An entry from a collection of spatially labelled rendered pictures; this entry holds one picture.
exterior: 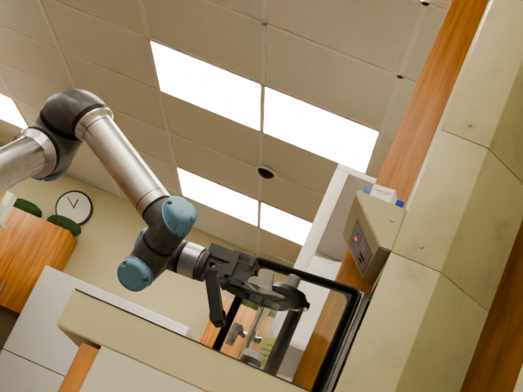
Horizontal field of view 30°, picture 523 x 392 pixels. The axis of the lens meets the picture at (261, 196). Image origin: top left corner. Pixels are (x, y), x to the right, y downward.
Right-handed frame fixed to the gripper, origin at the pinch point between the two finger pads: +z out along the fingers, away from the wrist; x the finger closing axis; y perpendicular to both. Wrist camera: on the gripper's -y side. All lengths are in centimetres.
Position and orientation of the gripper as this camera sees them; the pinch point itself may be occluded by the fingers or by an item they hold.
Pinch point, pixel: (282, 306)
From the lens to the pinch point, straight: 210.5
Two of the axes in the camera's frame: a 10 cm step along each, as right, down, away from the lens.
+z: 9.1, 3.3, -2.4
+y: 3.9, -8.8, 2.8
